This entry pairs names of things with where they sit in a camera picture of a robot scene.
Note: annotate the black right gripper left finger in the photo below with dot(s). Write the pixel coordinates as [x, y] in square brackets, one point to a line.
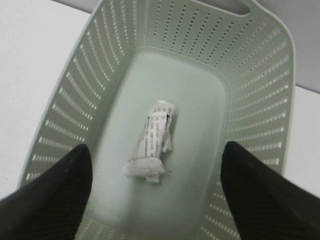
[50, 207]

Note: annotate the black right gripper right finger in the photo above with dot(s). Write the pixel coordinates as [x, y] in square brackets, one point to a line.
[264, 204]

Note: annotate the pale green woven basket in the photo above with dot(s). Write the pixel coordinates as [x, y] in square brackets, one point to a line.
[231, 77]

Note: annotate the printed waste paper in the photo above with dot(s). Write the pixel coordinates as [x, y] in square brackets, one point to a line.
[155, 139]

